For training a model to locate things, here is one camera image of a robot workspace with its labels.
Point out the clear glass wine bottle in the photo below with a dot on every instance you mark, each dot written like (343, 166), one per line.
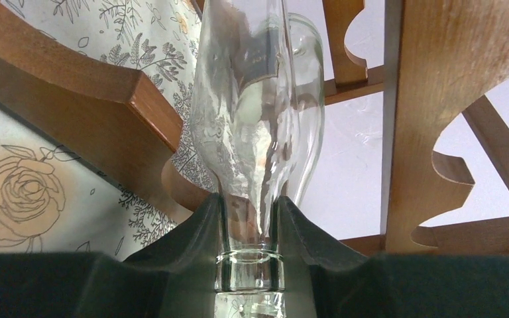
(307, 49)

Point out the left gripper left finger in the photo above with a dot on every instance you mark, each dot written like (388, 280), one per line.
(172, 277)

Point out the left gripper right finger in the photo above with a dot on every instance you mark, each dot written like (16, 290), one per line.
(325, 278)

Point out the wooden wine rack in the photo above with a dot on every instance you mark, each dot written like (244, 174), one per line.
(441, 58)

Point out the small clear bottle bluish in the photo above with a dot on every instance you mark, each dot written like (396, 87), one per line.
(245, 128)

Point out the floral table mat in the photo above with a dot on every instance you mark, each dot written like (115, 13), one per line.
(95, 149)

